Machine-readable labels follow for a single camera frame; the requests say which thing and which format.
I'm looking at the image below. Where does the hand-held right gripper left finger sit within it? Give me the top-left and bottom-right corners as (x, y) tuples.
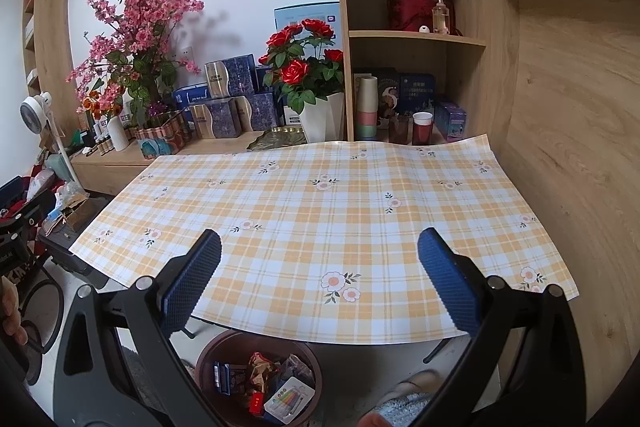
(52, 229), (231, 427)

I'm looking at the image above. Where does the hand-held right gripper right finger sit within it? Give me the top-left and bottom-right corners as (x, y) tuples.
(415, 227), (586, 427)

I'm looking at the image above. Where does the brown plastic bin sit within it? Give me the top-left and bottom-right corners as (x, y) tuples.
(195, 329), (323, 427)

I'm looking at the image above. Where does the white card packet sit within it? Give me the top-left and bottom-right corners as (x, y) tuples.
(263, 377), (316, 423)

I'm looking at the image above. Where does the person's left hand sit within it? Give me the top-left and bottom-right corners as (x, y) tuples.
(0, 292), (28, 346)

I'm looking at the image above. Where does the black storage case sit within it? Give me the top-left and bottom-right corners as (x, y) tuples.
(37, 232), (108, 290)

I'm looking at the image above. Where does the person's right slipper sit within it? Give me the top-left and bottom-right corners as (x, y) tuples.
(380, 369), (441, 408)

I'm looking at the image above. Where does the folding table with checked cloth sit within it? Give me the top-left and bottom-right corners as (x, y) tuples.
(69, 134), (580, 345)

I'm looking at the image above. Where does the wooden sideboard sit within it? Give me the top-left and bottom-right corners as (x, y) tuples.
(70, 134), (351, 196)

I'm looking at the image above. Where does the row of small brown bottles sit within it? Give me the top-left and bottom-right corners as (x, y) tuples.
(82, 132), (113, 156)

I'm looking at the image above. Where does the striped gift basket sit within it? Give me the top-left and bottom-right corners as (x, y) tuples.
(134, 111), (193, 158)

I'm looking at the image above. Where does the white standing fan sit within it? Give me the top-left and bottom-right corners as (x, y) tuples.
(20, 91), (81, 185)

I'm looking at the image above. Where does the red cup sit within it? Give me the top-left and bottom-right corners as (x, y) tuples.
(412, 111), (434, 146)

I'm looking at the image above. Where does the brown glass cup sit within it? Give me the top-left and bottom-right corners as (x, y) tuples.
(389, 114), (412, 145)

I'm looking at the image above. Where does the white vase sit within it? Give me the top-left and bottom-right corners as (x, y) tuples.
(106, 116), (130, 152)

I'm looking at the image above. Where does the small purple box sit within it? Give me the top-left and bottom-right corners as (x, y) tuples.
(434, 99), (468, 142)

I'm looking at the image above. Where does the gold and blue gift box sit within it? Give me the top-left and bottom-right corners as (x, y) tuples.
(235, 93), (278, 132)
(204, 54), (257, 98)
(187, 98), (238, 140)

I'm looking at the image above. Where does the gold leaf tray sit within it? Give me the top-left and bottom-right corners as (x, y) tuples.
(245, 127), (308, 152)

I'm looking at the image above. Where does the flat blue box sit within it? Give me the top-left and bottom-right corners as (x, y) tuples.
(172, 84), (211, 108)

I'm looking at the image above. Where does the dark blue gift box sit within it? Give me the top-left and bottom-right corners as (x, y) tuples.
(397, 73), (436, 115)

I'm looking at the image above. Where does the stack of pastel cups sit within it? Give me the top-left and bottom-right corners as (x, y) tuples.
(354, 76), (379, 141)

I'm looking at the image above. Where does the dark box with moon print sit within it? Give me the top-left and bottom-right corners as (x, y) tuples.
(375, 68), (401, 128)

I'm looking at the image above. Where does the white flower pot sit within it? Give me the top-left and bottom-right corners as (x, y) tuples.
(298, 92), (346, 144)

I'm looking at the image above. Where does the wooden bookshelf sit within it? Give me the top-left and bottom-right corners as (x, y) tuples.
(22, 0), (71, 128)

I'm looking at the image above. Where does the wooden shelf unit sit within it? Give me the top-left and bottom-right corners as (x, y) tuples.
(330, 0), (521, 148)

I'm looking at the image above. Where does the red rose plant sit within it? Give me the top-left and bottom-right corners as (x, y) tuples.
(258, 18), (346, 114)

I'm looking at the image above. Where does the glass bottle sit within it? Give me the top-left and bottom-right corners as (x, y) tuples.
(432, 0), (449, 35)

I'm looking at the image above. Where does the pink blossom plant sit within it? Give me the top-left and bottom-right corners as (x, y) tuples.
(66, 0), (206, 130)

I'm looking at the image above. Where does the red gift basket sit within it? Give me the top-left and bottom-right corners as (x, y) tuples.
(387, 0), (456, 32)

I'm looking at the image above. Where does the large light blue box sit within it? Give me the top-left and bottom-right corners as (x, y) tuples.
(273, 1), (340, 40)

